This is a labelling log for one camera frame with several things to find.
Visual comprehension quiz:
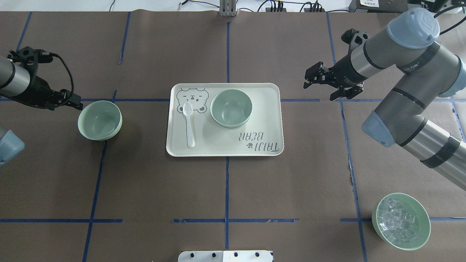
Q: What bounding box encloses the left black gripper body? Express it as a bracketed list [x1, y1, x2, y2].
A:
[16, 74, 63, 111]

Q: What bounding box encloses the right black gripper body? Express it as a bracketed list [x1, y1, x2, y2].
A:
[325, 55, 364, 94]

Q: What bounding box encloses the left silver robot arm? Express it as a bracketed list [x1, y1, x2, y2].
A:
[0, 50, 83, 111]

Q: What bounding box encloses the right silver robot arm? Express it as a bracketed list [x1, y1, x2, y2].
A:
[303, 7, 466, 189]

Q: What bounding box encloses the black computer box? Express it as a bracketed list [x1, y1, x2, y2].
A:
[348, 0, 426, 13]

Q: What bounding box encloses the black power strip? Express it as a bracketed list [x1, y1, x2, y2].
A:
[258, 2, 326, 13]

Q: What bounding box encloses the white bear tray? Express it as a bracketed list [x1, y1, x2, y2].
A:
[165, 83, 284, 156]

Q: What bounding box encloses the green bowl on tray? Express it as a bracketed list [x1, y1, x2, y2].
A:
[218, 122, 246, 129]

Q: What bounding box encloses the white plastic spoon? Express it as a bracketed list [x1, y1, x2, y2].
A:
[182, 101, 195, 148]

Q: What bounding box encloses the green bowl with ice cubes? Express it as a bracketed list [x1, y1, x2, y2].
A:
[371, 192, 431, 251]

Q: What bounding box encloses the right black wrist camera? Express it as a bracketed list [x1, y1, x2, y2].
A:
[341, 28, 371, 46]

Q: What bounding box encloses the right black camera cable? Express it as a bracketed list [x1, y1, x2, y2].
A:
[433, 4, 466, 36]

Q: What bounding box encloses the aluminium frame post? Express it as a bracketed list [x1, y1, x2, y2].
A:
[219, 0, 238, 17]

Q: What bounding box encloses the white camera post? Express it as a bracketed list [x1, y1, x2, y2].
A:
[178, 250, 274, 262]

